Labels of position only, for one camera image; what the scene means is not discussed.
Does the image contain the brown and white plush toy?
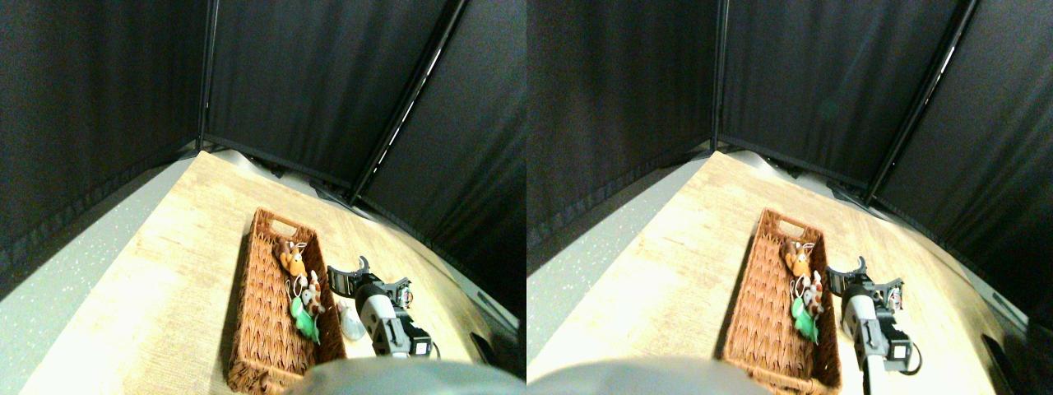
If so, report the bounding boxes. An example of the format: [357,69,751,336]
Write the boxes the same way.
[802,272,826,316]
[296,272,326,316]

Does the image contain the orange plush toy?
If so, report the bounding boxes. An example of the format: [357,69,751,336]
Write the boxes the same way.
[274,239,309,278]
[782,239,815,278]

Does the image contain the green plush toy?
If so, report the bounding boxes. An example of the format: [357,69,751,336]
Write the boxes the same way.
[791,298,821,345]
[290,296,322,345]

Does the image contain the grey plush toy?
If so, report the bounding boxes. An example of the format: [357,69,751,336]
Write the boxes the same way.
[340,303,369,341]

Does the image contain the brown wicker basket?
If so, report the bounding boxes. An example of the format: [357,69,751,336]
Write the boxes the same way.
[722,207,842,392]
[228,207,346,394]

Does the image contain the black curtain stand pole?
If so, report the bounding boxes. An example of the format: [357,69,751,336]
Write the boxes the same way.
[347,0,470,202]
[197,0,221,149]
[712,0,731,149]
[864,0,980,202]

